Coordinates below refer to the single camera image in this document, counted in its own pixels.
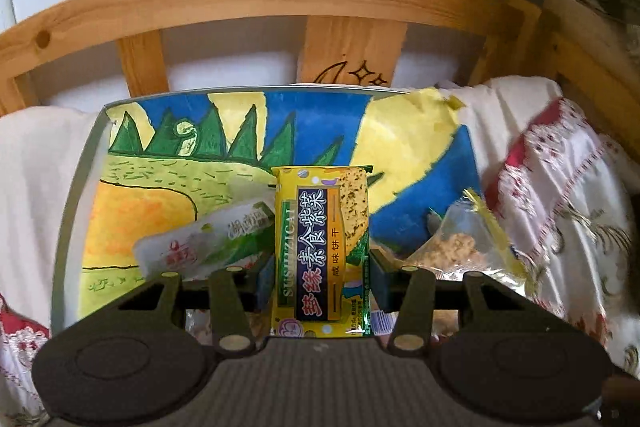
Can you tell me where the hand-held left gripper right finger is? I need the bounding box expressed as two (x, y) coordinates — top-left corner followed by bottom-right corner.
(370, 251), (527, 356)

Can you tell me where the printed satin blanket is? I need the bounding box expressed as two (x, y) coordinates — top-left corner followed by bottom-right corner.
(0, 97), (640, 427)

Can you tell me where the yellow biscuit packet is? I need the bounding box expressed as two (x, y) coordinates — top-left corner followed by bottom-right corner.
(270, 164), (375, 339)

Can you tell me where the dinosaur crayon drawing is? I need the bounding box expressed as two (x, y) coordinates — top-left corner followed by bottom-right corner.
(80, 89), (483, 323)

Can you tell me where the grey metal tray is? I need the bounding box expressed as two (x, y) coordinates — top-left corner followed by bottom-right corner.
(50, 86), (486, 343)

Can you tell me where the clear cracker packet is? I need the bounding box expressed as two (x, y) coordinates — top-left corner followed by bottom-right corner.
(402, 188), (532, 303)

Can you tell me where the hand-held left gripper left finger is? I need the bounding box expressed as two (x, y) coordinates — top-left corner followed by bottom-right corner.
(115, 252), (275, 356)

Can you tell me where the white green snack packet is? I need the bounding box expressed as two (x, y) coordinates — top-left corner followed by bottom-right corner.
(132, 201), (277, 282)

